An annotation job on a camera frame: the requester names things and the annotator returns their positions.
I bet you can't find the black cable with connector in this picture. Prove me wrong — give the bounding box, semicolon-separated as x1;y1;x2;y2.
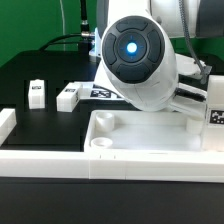
39;0;99;52

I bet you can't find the white fiducial marker sheet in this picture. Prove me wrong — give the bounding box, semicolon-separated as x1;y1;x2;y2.
80;81;123;101

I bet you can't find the white desk tabletop tray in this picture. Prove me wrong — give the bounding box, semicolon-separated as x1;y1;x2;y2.
83;110;224;155

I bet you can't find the white U-shaped obstacle fence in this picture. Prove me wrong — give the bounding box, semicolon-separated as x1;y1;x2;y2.
0;109;224;183

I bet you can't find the thin white cable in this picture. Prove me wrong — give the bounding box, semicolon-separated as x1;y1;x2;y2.
59;0;66;52

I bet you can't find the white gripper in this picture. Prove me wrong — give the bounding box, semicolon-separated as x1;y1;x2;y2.
169;54;207;118

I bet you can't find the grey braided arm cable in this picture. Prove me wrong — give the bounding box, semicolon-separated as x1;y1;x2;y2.
178;0;213;85

